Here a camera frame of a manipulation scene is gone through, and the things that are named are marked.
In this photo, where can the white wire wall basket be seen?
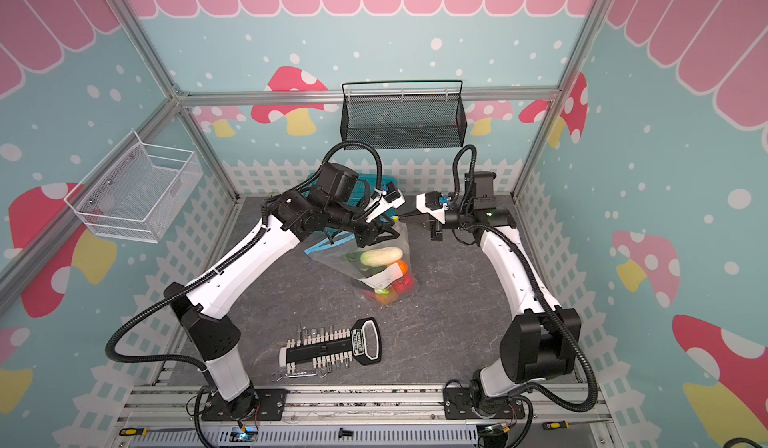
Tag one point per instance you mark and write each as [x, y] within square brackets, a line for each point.
[136, 192]

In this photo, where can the yellow handled screwdriver right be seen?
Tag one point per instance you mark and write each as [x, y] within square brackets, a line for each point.
[557, 425]

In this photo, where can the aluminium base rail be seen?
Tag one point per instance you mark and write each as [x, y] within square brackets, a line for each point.
[427, 415]

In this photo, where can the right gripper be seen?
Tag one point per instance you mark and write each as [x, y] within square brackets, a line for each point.
[434, 218]

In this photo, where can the black wire wall basket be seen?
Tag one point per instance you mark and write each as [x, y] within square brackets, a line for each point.
[414, 114]

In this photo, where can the yellow handled screwdriver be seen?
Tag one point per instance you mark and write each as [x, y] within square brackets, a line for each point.
[145, 431]
[557, 425]

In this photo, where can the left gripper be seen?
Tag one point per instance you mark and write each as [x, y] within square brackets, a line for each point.
[371, 233]

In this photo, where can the orange toy tomato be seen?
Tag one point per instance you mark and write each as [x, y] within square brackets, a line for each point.
[402, 266]

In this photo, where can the teal plastic basket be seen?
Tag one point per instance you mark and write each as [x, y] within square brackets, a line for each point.
[366, 185]

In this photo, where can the clear zip top bag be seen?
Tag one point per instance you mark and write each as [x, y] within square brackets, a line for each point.
[382, 272]

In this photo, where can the black screwdriver bit set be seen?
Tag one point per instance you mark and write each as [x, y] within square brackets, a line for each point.
[331, 349]

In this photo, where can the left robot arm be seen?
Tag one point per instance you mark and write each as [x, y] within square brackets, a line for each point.
[202, 306]

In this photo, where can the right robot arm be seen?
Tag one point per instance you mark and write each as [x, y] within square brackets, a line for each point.
[542, 340]

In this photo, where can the red toy pepper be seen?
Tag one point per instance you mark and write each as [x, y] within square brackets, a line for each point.
[404, 285]

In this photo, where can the white green toy cabbage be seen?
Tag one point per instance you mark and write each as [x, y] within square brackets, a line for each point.
[375, 258]

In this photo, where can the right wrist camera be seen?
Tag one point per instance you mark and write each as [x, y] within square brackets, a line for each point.
[432, 202]

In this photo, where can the yellow handled screwdriver left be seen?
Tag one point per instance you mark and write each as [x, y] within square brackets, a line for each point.
[145, 431]

